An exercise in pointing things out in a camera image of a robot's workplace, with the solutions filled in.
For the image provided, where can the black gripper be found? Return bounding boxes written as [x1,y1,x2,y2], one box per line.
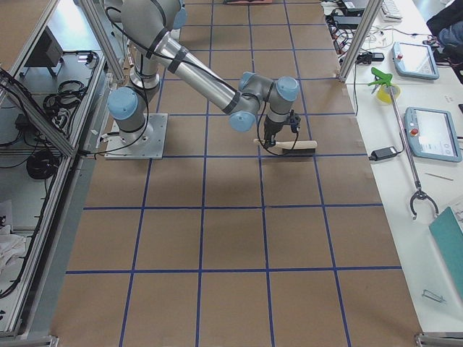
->
[263,111,300,148]

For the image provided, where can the beige hand brush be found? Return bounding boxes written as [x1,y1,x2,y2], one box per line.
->
[253,139,318,156]

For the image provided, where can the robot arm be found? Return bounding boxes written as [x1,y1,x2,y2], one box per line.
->
[104,1,300,150]

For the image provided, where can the black power brick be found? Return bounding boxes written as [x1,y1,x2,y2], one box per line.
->
[369,146,399,161]

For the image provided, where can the green tape dispenser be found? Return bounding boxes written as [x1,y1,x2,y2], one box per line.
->
[368,67,401,105]

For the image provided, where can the reach grabber tool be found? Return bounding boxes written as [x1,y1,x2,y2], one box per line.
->
[386,85,439,220]

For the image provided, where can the black power adapter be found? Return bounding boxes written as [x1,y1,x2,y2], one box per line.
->
[333,15,362,30]

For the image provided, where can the teach pendant near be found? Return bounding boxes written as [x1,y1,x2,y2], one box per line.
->
[404,107,462,163]

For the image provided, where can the teach pendant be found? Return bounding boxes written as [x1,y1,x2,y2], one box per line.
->
[391,42,440,80]
[404,107,462,163]

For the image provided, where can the teach pendant far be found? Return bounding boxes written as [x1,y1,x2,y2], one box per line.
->
[391,42,440,80]

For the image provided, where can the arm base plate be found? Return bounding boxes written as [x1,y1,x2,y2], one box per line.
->
[104,113,169,160]

